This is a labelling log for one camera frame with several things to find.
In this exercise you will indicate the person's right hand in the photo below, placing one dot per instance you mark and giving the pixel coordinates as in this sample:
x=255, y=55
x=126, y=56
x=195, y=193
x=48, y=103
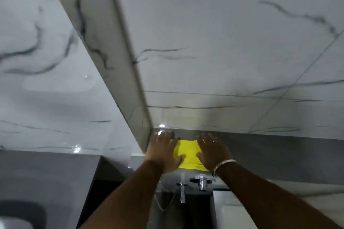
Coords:
x=212, y=153

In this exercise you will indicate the person's left forearm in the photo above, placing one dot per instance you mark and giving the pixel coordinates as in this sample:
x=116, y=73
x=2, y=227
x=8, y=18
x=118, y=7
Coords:
x=126, y=204

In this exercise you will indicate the person's left hand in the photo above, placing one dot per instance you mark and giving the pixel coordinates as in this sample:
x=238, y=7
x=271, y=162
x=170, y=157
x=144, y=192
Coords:
x=161, y=151

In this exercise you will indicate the person's right forearm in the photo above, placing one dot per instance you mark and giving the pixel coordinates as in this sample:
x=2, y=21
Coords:
x=263, y=202

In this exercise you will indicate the chrome wall tap spout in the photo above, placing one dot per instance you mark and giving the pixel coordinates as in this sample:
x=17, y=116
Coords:
x=182, y=191

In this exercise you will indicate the yellow cloth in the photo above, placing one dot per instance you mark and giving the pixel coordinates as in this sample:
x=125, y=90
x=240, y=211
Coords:
x=189, y=153

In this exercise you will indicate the chrome wall mixer tap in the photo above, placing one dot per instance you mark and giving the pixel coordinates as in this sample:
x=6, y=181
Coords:
x=202, y=181

